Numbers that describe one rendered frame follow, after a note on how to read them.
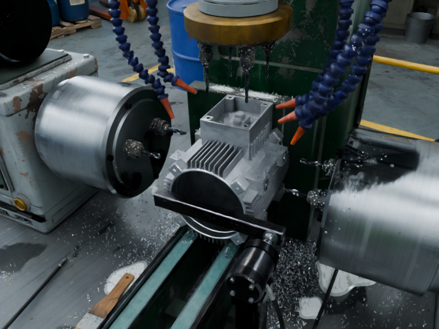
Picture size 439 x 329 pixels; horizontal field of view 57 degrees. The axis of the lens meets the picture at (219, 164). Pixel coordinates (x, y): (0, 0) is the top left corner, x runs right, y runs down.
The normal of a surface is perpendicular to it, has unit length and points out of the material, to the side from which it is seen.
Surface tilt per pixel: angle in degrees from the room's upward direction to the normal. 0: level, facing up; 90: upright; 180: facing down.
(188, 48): 80
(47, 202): 90
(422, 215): 51
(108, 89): 5
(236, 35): 90
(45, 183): 90
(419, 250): 73
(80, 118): 43
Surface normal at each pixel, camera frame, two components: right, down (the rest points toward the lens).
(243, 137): -0.44, 0.51
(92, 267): -0.03, -0.82
